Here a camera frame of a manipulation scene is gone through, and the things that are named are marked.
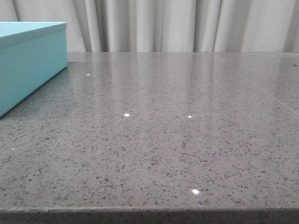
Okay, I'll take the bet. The grey pleated curtain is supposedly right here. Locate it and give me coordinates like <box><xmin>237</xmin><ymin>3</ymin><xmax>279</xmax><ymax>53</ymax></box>
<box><xmin>0</xmin><ymin>0</ymin><xmax>299</xmax><ymax>53</ymax></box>

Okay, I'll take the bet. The light blue storage box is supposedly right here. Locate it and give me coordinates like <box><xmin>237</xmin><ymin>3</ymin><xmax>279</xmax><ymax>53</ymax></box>
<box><xmin>0</xmin><ymin>22</ymin><xmax>68</xmax><ymax>116</ymax></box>

